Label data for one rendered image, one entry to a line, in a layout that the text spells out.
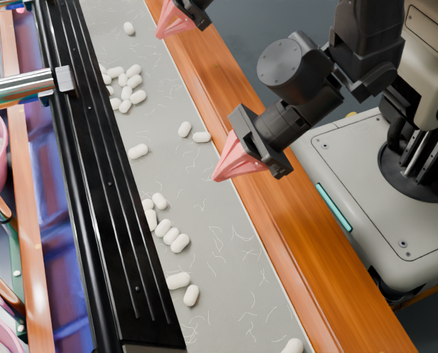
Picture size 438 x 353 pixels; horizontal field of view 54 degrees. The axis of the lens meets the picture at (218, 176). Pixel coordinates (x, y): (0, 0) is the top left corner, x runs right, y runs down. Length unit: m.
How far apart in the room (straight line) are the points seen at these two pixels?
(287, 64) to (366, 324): 0.36
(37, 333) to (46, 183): 0.34
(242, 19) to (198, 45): 1.54
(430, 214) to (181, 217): 0.88
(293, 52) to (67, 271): 0.33
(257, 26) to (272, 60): 1.98
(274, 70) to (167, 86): 0.47
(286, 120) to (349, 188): 0.85
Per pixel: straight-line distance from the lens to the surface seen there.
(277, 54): 0.50
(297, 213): 0.70
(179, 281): 0.64
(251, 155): 0.56
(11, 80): 0.38
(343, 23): 0.53
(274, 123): 0.55
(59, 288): 0.30
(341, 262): 0.67
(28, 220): 0.74
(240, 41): 2.36
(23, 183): 0.79
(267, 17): 2.56
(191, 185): 0.75
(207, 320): 0.64
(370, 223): 1.32
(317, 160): 1.42
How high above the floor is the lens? 1.34
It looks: 52 degrees down
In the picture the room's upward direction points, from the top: straight up
